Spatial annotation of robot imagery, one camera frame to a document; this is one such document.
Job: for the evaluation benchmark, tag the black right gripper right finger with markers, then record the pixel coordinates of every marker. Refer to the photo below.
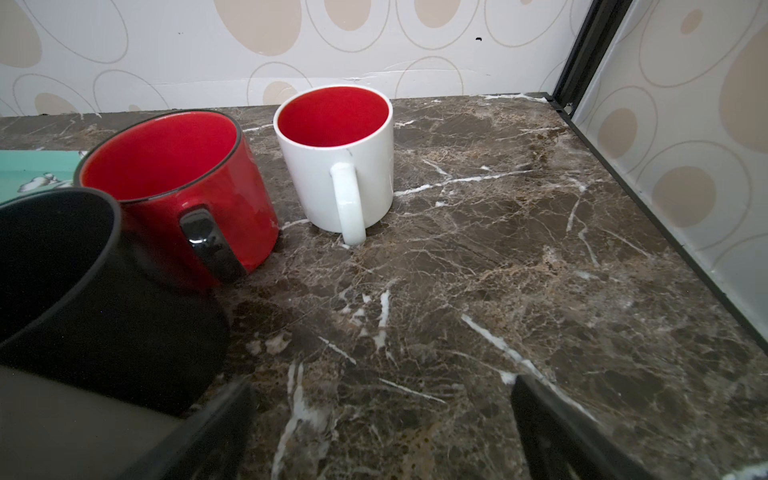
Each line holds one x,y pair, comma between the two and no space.
560,442

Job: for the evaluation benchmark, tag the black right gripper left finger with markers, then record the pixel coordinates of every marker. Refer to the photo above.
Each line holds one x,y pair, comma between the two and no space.
208,445

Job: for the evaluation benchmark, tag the red mug black handle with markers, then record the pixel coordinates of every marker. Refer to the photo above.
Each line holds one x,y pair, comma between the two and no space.
190,190

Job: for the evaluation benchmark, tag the white mug back row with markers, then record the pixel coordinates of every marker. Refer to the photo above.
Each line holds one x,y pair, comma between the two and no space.
338,145

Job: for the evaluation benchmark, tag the green floral bird tray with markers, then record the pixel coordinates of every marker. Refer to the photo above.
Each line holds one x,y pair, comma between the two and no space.
30,171

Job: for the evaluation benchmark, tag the right black corner post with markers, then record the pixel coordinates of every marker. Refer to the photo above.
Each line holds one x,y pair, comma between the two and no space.
597,31

